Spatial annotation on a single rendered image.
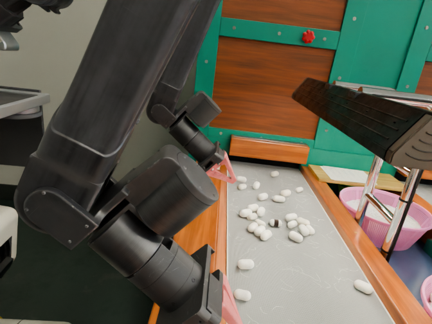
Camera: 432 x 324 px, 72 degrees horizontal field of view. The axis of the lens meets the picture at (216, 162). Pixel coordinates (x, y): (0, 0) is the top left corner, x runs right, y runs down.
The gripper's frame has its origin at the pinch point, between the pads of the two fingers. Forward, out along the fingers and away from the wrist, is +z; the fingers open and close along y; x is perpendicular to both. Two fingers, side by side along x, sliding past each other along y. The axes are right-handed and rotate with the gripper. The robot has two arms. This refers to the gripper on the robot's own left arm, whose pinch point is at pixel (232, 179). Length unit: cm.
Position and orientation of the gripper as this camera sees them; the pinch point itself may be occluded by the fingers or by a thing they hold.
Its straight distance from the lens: 75.0
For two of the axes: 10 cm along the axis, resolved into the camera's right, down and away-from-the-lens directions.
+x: -7.3, 6.4, 2.6
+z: 6.9, 6.9, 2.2
